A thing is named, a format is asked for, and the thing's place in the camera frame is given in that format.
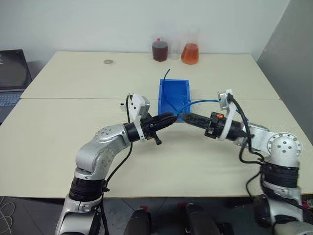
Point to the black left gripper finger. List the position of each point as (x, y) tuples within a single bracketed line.
[(165, 124), (167, 117)]

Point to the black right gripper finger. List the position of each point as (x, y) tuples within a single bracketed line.
[(198, 118), (199, 124)]

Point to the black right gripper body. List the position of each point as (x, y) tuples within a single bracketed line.
[(216, 126)]

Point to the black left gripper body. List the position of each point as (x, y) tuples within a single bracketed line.
[(149, 127)]

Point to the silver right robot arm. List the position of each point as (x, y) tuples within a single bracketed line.
[(283, 147)]

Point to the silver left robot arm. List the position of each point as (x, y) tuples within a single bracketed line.
[(97, 147)]

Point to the blue plastic bin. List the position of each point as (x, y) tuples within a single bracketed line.
[(174, 90)]

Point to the flask with orange liquid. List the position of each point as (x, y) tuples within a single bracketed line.
[(190, 55)]

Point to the beaker with dark red liquid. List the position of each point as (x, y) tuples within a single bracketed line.
[(160, 52)]

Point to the small empty glass beaker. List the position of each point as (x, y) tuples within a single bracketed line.
[(174, 52)]

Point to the small red tag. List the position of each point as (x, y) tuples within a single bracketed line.
[(144, 208)]

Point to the dark rounded shape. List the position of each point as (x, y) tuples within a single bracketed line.
[(138, 221), (195, 220)]

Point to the dark laptop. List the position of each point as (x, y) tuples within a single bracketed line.
[(12, 71)]

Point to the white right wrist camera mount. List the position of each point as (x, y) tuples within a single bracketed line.
[(230, 117)]

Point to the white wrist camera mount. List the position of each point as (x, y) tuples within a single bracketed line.
[(230, 117), (138, 105)]

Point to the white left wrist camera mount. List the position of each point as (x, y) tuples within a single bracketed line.
[(138, 105)]

